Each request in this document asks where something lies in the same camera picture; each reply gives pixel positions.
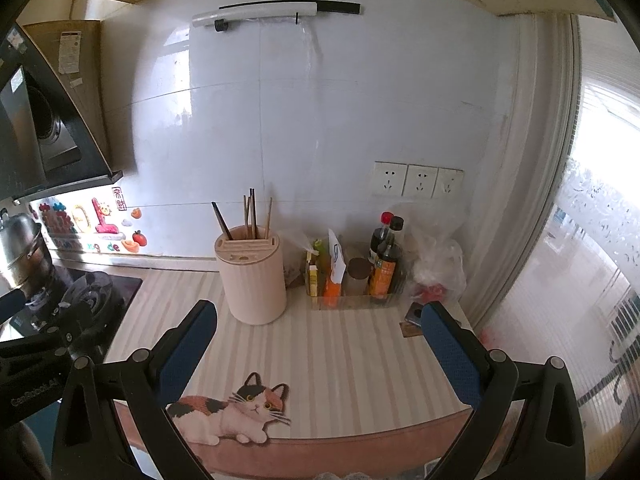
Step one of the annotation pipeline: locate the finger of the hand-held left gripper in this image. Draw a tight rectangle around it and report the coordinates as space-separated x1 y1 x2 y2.
0 290 101 358

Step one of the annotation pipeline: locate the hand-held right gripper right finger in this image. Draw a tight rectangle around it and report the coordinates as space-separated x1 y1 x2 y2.
420 302 586 480

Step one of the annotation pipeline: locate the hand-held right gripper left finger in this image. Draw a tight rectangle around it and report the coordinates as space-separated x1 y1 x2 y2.
52 300 219 480

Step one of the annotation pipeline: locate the beige round chopstick holder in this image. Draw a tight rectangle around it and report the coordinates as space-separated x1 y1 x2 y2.
214 226 288 325

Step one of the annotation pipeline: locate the person's left forearm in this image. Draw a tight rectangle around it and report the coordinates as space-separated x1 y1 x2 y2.
10 422 53 480

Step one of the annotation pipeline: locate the black gas stove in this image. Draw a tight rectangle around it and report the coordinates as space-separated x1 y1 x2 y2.
0 266 144 356

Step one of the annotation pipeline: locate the metal pot with lid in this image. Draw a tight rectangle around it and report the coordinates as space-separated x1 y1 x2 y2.
0 209 57 292

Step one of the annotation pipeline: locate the plastic bag with red items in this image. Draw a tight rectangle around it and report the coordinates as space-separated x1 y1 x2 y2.
404 209 469 307

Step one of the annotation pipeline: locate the black cap sauce bottle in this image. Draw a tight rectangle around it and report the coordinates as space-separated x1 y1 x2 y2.
369 216 405 305

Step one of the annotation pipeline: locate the clear plastic organizer box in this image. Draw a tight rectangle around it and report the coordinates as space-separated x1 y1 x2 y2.
304 259 407 310

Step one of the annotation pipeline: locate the jar with brown lid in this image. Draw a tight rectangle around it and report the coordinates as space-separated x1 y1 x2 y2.
344 258 371 297

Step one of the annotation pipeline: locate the striped cat print mat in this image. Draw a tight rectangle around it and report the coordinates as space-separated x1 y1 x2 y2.
102 266 482 478

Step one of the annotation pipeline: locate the orange packet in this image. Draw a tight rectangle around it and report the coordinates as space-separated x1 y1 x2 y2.
322 269 344 309

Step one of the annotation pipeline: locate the red cap sauce bottle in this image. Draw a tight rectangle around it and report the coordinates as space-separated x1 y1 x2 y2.
368 211 394 267

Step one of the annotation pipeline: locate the frosted sliding glass door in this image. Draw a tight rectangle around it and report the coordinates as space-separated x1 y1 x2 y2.
472 14 640 466

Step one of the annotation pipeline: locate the white packet with blue print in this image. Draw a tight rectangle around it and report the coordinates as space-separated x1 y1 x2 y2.
327 228 347 287

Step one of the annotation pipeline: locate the green packet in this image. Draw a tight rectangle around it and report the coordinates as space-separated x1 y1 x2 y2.
311 239 332 273

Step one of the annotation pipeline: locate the black range hood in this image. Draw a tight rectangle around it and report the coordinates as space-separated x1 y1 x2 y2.
0 24 124 202

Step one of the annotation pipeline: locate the white paper label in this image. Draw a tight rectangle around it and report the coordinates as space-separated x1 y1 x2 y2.
57 29 84 76

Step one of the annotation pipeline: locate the white wall socket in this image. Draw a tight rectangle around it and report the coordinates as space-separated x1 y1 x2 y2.
403 164 441 200
372 161 409 199
436 167 465 199

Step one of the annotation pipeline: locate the white wall rail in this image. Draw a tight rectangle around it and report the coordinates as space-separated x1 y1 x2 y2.
192 2 319 32

